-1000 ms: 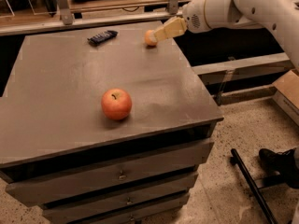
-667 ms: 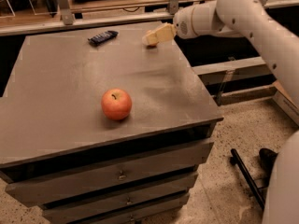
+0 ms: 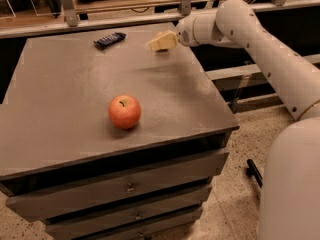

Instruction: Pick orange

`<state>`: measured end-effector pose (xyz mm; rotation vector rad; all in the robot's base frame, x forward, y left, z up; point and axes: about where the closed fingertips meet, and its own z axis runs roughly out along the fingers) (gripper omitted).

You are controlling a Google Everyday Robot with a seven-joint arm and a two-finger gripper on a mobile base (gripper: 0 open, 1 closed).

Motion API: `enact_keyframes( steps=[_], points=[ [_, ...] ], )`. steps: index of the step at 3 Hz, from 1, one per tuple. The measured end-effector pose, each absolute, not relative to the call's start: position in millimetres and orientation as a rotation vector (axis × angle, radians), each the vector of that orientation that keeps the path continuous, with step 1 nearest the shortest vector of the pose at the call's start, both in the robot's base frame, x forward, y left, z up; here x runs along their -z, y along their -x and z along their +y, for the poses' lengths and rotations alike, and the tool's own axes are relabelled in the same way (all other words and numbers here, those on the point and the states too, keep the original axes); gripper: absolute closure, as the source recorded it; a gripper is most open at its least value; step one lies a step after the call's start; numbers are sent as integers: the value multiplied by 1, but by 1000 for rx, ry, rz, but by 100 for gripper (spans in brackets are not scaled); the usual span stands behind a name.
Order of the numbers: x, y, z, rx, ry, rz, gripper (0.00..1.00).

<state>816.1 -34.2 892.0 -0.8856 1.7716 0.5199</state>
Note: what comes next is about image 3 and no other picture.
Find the grey drawer cabinet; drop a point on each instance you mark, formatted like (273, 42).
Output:
(64, 163)

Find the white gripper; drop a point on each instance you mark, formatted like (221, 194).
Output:
(185, 33)

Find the grey metal railing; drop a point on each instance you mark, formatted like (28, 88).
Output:
(110, 14)

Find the red apple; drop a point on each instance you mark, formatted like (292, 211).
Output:
(124, 111)

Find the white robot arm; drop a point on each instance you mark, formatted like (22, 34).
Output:
(290, 182)

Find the black metal bar on floor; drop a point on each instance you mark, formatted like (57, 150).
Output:
(252, 171)

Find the dark blue snack bar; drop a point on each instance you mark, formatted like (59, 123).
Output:
(109, 40)

